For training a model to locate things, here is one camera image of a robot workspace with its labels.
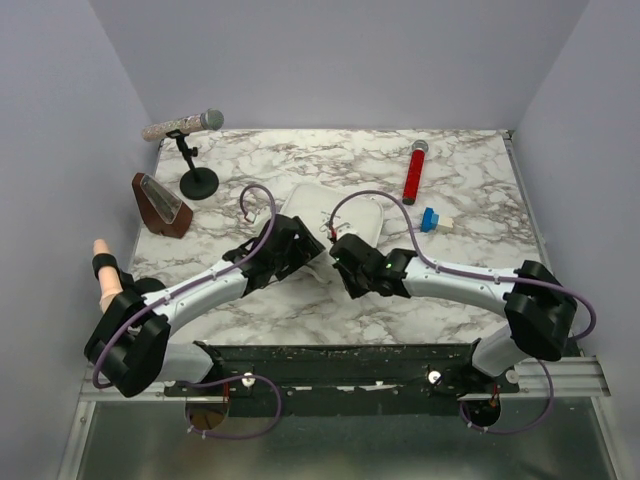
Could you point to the pink toy microphone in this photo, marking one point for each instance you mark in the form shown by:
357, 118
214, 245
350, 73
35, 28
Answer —
108, 275

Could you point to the blue toy block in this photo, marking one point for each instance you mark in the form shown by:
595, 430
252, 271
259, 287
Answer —
432, 221

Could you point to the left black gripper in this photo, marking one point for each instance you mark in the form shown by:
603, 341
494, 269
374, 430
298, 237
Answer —
307, 248

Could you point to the red glitter microphone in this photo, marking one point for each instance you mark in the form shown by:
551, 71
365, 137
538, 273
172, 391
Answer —
419, 151

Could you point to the black round stand base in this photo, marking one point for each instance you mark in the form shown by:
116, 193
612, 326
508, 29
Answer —
147, 285

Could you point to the black microphone stand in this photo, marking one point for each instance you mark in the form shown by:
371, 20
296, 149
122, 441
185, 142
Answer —
197, 183

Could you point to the black mounting base rail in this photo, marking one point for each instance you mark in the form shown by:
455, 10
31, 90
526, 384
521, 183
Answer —
340, 380

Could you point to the brown metronome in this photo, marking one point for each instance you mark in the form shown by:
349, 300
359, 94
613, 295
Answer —
162, 212

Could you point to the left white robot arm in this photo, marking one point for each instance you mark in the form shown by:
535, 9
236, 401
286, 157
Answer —
130, 346

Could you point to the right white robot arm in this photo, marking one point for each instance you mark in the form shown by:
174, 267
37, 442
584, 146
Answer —
538, 310

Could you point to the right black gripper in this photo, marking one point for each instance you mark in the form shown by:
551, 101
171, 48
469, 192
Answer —
354, 291

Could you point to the grey medicine kit box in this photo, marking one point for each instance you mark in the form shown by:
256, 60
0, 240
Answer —
313, 204

